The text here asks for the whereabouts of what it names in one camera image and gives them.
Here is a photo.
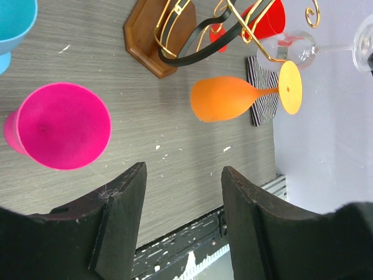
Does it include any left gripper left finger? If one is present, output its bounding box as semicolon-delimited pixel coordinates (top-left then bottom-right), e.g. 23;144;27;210
1;162;147;279

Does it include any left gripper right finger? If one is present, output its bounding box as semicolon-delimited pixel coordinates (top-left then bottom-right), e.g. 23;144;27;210
221;166;372;279

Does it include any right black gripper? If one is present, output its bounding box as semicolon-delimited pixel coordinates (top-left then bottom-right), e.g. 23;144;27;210
367;54;373;72

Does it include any clear wine glass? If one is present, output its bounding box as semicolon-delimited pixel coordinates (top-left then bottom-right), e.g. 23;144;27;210
261;15;372;72

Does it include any red plastic wine glass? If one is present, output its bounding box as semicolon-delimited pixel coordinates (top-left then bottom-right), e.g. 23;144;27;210
209;0;286;43

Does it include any striped cloth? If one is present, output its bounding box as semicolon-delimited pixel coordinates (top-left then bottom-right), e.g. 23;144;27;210
246;56;279;127

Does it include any pink plastic wine glass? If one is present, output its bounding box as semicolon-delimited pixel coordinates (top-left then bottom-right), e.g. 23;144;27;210
3;82;112;170

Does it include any orange plastic wine glass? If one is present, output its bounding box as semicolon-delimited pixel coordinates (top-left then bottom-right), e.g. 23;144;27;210
190;61;302;123

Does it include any gold wire glass rack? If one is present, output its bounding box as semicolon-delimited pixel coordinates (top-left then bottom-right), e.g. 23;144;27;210
124;0;321;79

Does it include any blue plastic wine glass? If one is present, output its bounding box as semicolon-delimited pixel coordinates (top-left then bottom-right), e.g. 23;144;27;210
1;0;38;74

